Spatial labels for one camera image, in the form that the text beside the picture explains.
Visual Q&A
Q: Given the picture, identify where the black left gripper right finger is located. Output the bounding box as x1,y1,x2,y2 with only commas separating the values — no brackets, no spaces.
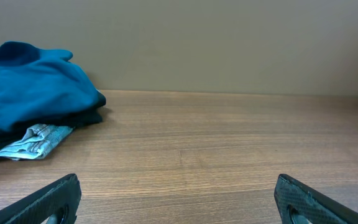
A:
274,174,358,224

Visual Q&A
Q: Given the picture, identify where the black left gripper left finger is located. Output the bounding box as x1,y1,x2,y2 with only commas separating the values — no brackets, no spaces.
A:
0,174,81,224

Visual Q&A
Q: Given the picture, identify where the black folded garment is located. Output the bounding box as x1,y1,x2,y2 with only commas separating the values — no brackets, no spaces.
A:
0,109,103,149

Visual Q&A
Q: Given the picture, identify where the blue polo shirt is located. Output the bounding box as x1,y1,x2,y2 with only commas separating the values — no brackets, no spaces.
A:
0,42,105,132

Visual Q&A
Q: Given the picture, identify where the grey printed folded cloth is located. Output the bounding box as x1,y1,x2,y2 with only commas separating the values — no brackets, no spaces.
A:
0,124,74,161

